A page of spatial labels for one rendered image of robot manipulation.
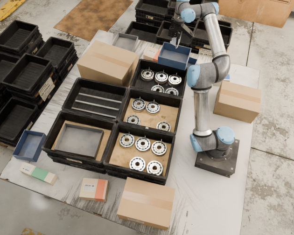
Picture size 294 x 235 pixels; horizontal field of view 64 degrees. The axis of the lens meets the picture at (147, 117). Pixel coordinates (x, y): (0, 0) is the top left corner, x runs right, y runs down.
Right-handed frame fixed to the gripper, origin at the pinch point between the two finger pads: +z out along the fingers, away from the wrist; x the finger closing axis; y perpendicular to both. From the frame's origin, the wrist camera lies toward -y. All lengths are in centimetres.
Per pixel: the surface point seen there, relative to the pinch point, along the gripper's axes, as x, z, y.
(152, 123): 45, 35, -1
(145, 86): 15.5, 31.5, 15.9
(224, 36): -113, 48, -32
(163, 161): 69, 39, -17
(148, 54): -23.8, 31.5, 28.0
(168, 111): 31.0, 33.5, -7.6
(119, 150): 72, 39, 13
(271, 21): -233, 75, -93
